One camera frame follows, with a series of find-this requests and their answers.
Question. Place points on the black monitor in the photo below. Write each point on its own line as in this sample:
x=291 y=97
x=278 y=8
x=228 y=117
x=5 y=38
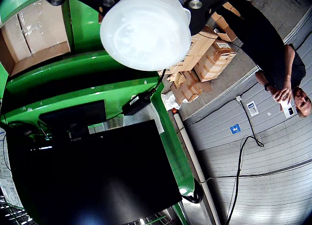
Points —
x=97 y=173

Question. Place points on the white smartphone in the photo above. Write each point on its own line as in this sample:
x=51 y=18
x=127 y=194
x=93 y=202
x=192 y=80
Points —
x=288 y=110

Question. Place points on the white plastic wrap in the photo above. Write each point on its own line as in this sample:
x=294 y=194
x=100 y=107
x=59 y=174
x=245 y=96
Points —
x=170 y=100

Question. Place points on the shallow cardboard tray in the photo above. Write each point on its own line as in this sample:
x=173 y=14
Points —
x=39 y=32

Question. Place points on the taped cardboard box stack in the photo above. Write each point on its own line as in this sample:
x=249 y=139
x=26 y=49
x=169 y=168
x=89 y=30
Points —
x=214 y=61

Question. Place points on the black power adapter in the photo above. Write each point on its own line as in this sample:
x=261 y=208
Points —
x=135 y=103

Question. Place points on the printed cardboard box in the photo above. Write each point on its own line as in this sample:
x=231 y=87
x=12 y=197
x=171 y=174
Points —
x=200 y=47

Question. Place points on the white pipe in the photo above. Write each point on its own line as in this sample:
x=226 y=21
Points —
x=192 y=156

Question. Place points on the white wall notice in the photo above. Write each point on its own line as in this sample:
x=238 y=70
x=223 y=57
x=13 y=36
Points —
x=252 y=108

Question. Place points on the small brown cardboard boxes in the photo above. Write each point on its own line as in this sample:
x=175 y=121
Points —
x=190 y=88

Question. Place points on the person in black clothes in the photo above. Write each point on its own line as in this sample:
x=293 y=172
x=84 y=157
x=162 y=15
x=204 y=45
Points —
x=265 y=56

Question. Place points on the blue wall sign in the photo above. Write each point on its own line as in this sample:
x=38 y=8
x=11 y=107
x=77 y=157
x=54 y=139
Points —
x=235 y=128

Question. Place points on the translucent bottle with blue label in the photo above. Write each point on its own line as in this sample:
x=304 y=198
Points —
x=146 y=32

